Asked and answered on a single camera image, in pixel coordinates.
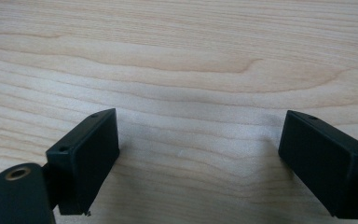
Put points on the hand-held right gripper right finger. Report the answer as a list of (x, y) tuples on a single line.
[(326, 161)]

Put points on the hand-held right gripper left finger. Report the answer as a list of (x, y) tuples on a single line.
[(85, 161)]

